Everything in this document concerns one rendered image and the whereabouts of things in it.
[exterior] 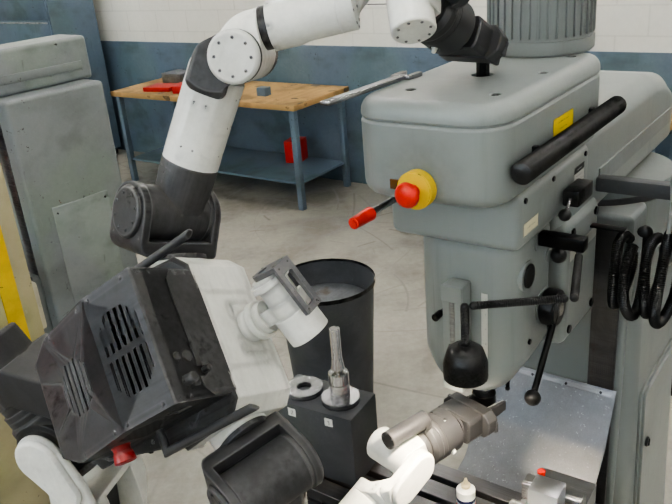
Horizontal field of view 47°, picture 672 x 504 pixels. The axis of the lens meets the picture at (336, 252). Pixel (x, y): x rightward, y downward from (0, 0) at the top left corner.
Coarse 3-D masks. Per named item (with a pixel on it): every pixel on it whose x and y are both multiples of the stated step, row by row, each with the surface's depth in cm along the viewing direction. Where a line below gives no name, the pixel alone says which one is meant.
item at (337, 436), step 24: (312, 384) 183; (288, 408) 179; (312, 408) 176; (336, 408) 174; (360, 408) 175; (312, 432) 178; (336, 432) 174; (360, 432) 176; (336, 456) 177; (360, 456) 177
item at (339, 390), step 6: (348, 378) 175; (330, 384) 175; (336, 384) 174; (342, 384) 174; (348, 384) 175; (330, 390) 176; (336, 390) 175; (342, 390) 175; (348, 390) 176; (330, 396) 177; (336, 396) 175; (342, 396) 175; (348, 396) 176
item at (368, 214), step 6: (390, 198) 130; (378, 204) 128; (384, 204) 128; (390, 204) 130; (366, 210) 124; (372, 210) 125; (378, 210) 127; (354, 216) 122; (360, 216) 123; (366, 216) 123; (372, 216) 125; (354, 222) 122; (360, 222) 122; (366, 222) 124; (354, 228) 123
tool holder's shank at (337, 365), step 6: (330, 330) 170; (336, 330) 170; (330, 336) 171; (336, 336) 170; (330, 342) 172; (336, 342) 171; (336, 348) 171; (336, 354) 172; (336, 360) 173; (342, 360) 174; (336, 366) 173; (342, 366) 174; (336, 372) 174
